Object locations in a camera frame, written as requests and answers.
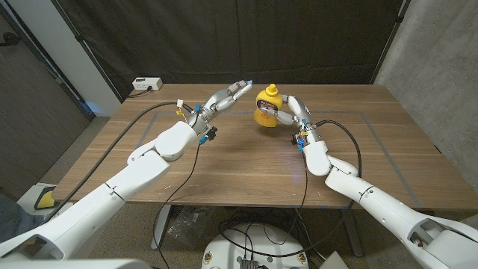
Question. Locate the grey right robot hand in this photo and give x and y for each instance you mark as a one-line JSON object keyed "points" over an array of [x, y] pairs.
{"points": [[302, 111]]}

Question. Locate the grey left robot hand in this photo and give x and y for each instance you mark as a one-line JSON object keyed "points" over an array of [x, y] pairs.
{"points": [[220, 101]]}

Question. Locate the yellow mustard bottle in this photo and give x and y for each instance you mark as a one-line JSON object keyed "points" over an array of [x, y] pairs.
{"points": [[265, 120]]}

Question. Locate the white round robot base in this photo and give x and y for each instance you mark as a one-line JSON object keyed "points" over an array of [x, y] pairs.
{"points": [[231, 250]]}

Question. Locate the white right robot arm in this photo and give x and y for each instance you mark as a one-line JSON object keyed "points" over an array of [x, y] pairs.
{"points": [[377, 203]]}

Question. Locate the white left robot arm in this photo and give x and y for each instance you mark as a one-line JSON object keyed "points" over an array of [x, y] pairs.
{"points": [[145, 168]]}

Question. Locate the black backdrop cloth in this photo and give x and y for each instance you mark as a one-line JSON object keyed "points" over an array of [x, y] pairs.
{"points": [[239, 37]]}

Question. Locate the white power strip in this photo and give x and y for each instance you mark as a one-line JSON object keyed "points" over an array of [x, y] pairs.
{"points": [[146, 83]]}

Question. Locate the black backdrop stand pole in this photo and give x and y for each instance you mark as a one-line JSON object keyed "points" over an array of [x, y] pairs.
{"points": [[80, 39], [392, 37]]}

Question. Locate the clear plastic bag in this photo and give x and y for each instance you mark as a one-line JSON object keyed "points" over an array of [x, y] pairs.
{"points": [[190, 224]]}

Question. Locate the grey table leg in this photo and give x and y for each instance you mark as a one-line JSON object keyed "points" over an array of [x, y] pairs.
{"points": [[353, 235]]}

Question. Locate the white table leg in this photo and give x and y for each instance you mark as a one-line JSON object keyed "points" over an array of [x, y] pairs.
{"points": [[161, 229]]}

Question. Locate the white paper sheet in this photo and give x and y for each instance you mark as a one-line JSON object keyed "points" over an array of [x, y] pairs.
{"points": [[334, 261]]}

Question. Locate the dark wooden door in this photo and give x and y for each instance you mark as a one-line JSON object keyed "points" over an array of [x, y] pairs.
{"points": [[30, 112]]}

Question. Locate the yellow black floor marker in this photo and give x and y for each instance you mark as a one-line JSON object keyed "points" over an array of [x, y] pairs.
{"points": [[45, 200]]}

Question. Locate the white robot torso edge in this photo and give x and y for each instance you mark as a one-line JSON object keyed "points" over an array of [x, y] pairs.
{"points": [[74, 264]]}

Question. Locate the person leg in blue jeans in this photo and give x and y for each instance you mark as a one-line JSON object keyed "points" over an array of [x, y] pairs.
{"points": [[15, 220]]}

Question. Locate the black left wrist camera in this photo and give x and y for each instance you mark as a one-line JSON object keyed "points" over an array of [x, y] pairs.
{"points": [[210, 133]]}

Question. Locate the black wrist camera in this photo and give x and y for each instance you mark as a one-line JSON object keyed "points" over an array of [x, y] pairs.
{"points": [[210, 133], [300, 145]]}

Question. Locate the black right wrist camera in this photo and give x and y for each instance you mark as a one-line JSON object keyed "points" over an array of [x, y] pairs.
{"points": [[300, 145]]}

